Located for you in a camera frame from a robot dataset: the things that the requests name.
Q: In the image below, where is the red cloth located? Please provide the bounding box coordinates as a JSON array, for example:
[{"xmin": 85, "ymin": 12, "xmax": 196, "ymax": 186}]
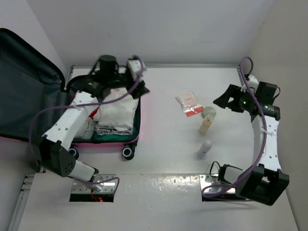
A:
[{"xmin": 89, "ymin": 108, "xmax": 98, "ymax": 119}]

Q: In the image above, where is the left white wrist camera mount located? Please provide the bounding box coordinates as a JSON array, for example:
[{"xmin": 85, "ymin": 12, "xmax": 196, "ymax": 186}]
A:
[{"xmin": 127, "ymin": 59, "xmax": 146, "ymax": 80}]

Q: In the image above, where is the green printed shirt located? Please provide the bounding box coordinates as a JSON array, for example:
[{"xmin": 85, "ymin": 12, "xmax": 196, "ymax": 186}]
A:
[{"xmin": 91, "ymin": 132, "xmax": 135, "ymax": 142}]

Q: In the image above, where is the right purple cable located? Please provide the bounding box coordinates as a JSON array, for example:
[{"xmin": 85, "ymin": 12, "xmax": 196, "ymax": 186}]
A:
[{"xmin": 201, "ymin": 56, "xmax": 268, "ymax": 200}]

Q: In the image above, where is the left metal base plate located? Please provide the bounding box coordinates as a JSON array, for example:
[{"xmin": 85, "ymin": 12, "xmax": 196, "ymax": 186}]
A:
[{"xmin": 71, "ymin": 174, "xmax": 117, "ymax": 194}]

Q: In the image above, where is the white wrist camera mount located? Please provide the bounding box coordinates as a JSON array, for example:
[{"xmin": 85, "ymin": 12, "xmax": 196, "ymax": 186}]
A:
[
  {"xmin": 241, "ymin": 75, "xmax": 259, "ymax": 92},
  {"xmin": 127, "ymin": 59, "xmax": 146, "ymax": 80}
]

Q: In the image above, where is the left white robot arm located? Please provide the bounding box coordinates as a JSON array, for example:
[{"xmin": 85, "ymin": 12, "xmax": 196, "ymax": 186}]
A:
[{"xmin": 31, "ymin": 55, "xmax": 149, "ymax": 183}]

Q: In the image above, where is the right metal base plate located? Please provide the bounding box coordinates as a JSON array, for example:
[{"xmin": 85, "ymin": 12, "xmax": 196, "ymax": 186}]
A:
[{"xmin": 199, "ymin": 174, "xmax": 222, "ymax": 194}]

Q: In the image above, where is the white cloth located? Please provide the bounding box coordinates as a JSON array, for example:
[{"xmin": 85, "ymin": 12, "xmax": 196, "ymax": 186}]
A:
[{"xmin": 93, "ymin": 95, "xmax": 139, "ymax": 131}]

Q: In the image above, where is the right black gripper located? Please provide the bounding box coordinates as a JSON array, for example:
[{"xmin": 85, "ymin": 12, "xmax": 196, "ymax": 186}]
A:
[{"xmin": 214, "ymin": 84, "xmax": 257, "ymax": 113}]

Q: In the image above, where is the metal base plate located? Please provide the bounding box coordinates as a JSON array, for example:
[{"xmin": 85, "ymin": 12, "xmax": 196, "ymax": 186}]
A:
[
  {"xmin": 199, "ymin": 174, "xmax": 222, "ymax": 194},
  {"xmin": 71, "ymin": 174, "xmax": 117, "ymax": 194}
]

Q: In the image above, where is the white pink spray bottle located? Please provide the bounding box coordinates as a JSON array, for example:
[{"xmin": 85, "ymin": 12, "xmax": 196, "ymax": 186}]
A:
[{"xmin": 197, "ymin": 140, "xmax": 213, "ymax": 159}]

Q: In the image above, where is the purple cable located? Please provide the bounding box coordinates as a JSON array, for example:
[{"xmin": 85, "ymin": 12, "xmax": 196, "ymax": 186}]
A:
[
  {"xmin": 28, "ymin": 55, "xmax": 147, "ymax": 191},
  {"xmin": 201, "ymin": 56, "xmax": 268, "ymax": 200}
]

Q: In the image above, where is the clear zip bag red label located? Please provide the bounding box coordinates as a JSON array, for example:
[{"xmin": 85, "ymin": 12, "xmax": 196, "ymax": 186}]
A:
[{"xmin": 176, "ymin": 91, "xmax": 204, "ymax": 117}]

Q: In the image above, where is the white drawstring pouch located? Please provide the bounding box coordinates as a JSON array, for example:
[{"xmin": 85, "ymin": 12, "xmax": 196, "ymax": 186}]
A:
[{"xmin": 74, "ymin": 117, "xmax": 96, "ymax": 140}]

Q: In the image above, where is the pink suitcase with dark lining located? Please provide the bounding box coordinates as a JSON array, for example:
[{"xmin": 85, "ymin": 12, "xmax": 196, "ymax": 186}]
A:
[{"xmin": 0, "ymin": 28, "xmax": 141, "ymax": 161}]

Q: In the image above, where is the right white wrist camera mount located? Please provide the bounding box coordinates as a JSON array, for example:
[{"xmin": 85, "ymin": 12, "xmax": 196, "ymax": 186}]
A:
[{"xmin": 241, "ymin": 75, "xmax": 259, "ymax": 92}]

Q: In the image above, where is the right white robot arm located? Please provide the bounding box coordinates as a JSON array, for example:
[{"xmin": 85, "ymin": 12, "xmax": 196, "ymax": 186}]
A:
[{"xmin": 213, "ymin": 82, "xmax": 290, "ymax": 205}]

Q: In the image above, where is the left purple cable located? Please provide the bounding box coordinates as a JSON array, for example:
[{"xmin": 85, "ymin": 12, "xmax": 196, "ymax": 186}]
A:
[{"xmin": 28, "ymin": 55, "xmax": 147, "ymax": 191}]

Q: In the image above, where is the black white newspaper print bag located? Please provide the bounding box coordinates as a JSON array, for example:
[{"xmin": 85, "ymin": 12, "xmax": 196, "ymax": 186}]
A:
[{"xmin": 95, "ymin": 125, "xmax": 133, "ymax": 136}]

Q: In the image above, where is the amber liquid bottle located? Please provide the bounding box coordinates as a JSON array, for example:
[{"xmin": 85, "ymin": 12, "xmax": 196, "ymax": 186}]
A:
[{"xmin": 199, "ymin": 113, "xmax": 215, "ymax": 135}]

